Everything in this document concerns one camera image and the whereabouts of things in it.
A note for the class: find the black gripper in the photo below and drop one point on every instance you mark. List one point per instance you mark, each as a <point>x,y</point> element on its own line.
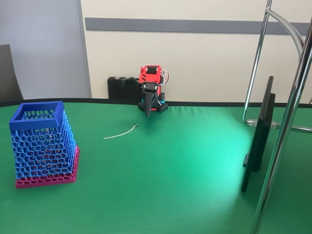
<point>148,95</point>

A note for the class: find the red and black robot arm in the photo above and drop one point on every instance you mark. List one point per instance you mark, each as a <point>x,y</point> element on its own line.
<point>151,73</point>

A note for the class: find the blue mesh basket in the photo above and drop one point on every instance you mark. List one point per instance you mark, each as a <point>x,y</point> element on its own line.
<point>41,146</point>

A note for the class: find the black box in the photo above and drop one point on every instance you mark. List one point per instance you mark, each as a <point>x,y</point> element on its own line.
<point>115,89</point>

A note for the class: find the green table cloth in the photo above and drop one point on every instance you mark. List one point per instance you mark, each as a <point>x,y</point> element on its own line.
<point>156,175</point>

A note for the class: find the clear plastic clip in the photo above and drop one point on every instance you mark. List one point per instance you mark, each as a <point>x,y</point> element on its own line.
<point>252,122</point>

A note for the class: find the black monitor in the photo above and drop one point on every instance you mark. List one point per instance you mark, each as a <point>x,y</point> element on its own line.
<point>258,146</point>

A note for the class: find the chrome tube stand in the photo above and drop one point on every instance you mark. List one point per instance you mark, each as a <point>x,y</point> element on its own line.
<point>281,146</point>

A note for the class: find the dark chair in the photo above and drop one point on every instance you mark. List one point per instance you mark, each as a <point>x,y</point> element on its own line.
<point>8,78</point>

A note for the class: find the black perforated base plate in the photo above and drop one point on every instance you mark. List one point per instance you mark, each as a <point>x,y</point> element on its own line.
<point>162,107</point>

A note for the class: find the wrist camera board with mount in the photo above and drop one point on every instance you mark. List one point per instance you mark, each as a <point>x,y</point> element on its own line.
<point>129,81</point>

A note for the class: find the grey wall rail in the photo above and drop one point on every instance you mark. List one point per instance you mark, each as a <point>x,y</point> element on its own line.
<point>195,25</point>

